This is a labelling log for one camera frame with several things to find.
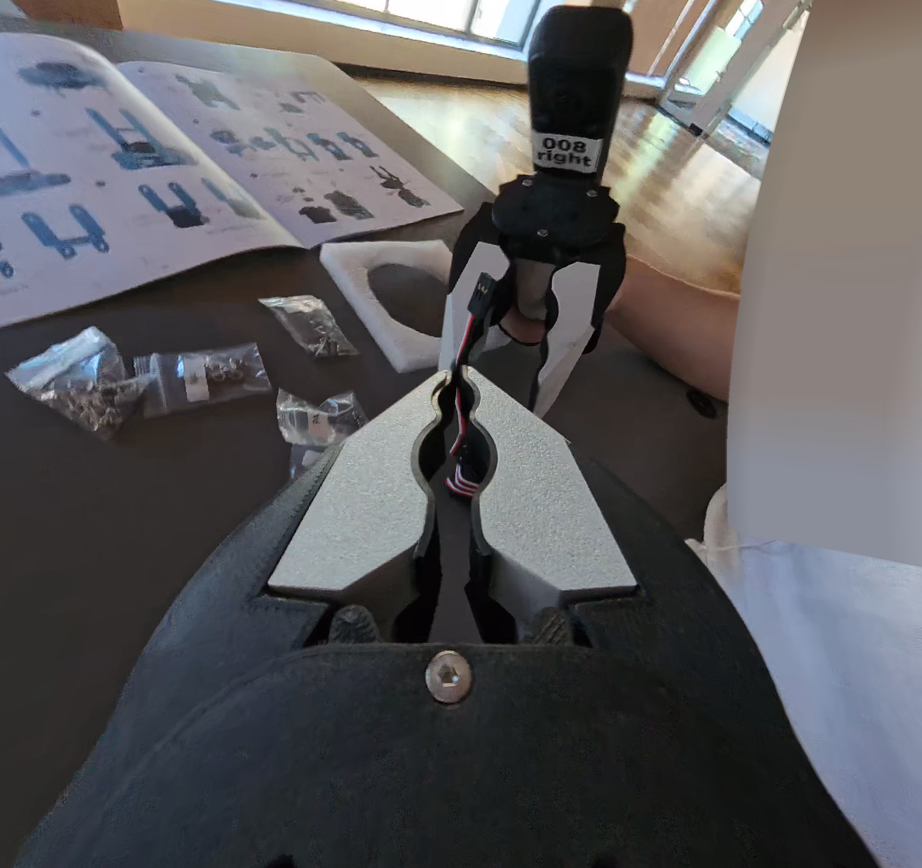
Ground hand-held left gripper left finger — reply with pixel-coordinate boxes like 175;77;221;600
268;371;453;631

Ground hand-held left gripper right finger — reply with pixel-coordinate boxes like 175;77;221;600
464;371;639;631

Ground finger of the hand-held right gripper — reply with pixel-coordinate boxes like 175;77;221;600
529;261;605;420
439;243;518;378

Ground striped servo cable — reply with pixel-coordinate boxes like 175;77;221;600
445;272;499;503

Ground person's right forearm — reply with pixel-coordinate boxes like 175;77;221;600
608;259;743;402

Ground person's right hand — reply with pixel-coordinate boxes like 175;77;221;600
500;302;548;345

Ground clear bag of silver screws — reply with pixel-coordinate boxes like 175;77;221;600
288;443;340;482
258;295;359;359

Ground clear bag of tiny screws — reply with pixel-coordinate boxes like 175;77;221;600
276;390;370;451

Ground clear bag of nuts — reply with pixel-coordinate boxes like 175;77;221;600
133;341;273;420

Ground printed instruction manual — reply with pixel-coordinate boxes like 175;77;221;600
0;33;464;329

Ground person's white shirt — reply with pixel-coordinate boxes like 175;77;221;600
688;482;922;868

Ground white foam frame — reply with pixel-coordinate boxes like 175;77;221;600
319;238;462;374

